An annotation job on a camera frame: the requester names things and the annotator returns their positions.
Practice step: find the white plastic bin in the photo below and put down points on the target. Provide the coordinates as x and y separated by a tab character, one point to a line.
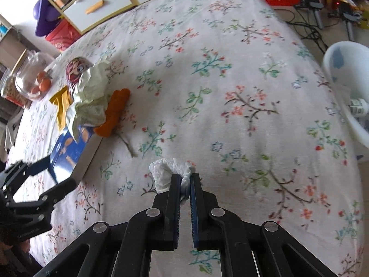
340	72

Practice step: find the glass jar with sticks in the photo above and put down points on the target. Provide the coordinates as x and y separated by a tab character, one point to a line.
13	89

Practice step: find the small orange fruit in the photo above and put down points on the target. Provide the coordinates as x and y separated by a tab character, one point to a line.
44	86
34	90
43	76

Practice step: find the crumpled cream paper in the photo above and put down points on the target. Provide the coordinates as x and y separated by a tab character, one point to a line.
89	98

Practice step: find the clear glass jar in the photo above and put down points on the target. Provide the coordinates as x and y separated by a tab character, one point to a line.
31	66

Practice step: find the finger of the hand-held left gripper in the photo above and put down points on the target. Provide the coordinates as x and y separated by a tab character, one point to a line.
31	168
62	190

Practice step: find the black floor device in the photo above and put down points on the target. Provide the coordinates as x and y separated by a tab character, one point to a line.
312	5
348	20

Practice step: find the purple plastic object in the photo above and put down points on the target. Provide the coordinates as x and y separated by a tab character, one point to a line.
46	14

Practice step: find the red drink can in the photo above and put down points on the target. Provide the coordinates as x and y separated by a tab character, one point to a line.
73	72

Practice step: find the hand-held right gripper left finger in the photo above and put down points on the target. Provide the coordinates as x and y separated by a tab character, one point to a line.
175	213

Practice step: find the white tissue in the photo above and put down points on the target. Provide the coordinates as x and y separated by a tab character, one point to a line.
163	176

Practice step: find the orange carrot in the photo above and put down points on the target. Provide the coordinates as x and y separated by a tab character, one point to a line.
114	109

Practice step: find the dark blue box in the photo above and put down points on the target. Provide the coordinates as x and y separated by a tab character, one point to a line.
69	150

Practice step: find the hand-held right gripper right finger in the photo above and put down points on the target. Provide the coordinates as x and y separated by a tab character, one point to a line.
194	213

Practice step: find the red bag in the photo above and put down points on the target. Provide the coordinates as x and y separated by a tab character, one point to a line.
63	36

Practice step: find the small white round bottle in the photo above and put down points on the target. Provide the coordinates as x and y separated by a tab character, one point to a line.
359	108

